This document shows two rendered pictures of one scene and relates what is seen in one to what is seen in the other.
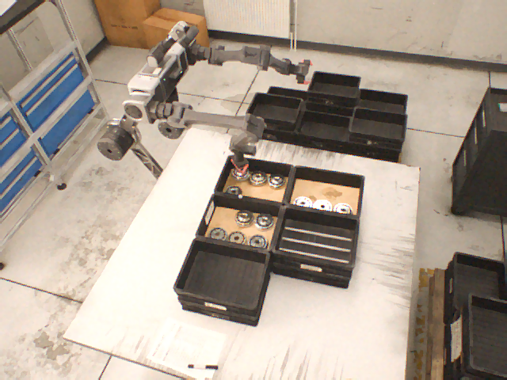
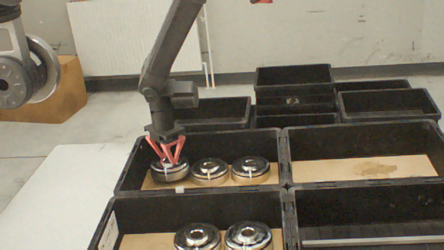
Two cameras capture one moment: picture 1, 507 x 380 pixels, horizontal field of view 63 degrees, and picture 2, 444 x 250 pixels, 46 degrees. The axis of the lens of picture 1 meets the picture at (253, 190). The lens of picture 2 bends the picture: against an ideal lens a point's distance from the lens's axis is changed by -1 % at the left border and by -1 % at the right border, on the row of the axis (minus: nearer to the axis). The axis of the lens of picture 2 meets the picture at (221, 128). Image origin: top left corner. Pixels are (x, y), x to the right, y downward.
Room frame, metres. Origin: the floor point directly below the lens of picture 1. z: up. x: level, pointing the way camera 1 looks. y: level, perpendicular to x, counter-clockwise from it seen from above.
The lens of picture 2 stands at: (0.40, 0.17, 1.56)
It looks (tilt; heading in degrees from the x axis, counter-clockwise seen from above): 26 degrees down; 348
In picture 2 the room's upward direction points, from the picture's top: 6 degrees counter-clockwise
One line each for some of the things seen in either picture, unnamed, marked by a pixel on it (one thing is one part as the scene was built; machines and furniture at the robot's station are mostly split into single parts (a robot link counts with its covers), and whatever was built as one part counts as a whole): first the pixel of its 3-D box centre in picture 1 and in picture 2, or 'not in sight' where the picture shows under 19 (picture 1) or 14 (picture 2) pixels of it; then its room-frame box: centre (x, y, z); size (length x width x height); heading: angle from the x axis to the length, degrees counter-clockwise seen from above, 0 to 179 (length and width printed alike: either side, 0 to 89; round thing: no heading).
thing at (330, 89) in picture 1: (331, 105); (295, 114); (2.83, -0.74, 0.37); 0.40 x 0.30 x 0.45; 69
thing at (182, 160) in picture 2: (240, 172); (168, 162); (1.65, 0.07, 0.88); 0.10 x 0.10 x 0.01
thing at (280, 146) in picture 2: (254, 179); (204, 162); (1.55, -0.01, 0.92); 0.40 x 0.30 x 0.02; 72
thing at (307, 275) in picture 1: (314, 252); not in sight; (1.14, -0.30, 0.76); 0.40 x 0.30 x 0.12; 72
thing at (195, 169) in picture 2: (257, 176); (209, 167); (1.62, -0.04, 0.86); 0.10 x 0.10 x 0.01
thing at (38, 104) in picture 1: (60, 104); not in sight; (2.83, 1.53, 0.60); 0.72 x 0.03 x 0.56; 159
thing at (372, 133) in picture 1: (373, 144); (384, 147); (2.31, -0.97, 0.37); 0.40 x 0.30 x 0.45; 69
